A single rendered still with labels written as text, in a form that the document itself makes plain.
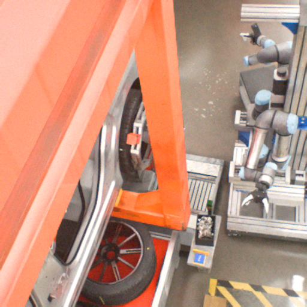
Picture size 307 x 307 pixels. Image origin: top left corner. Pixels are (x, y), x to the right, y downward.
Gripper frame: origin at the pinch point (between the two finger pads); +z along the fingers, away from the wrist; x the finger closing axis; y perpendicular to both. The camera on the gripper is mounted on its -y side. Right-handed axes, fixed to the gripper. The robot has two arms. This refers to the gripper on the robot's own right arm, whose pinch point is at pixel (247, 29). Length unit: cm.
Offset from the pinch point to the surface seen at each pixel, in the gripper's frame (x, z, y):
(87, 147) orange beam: -159, -212, -93
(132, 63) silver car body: -103, -30, -27
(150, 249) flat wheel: -143, -83, 91
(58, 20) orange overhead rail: -157, -282, -157
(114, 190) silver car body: -150, -62, 43
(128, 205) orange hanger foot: -144, -60, 63
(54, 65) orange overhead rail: -160, -284, -152
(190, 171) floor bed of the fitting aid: -77, 1, 108
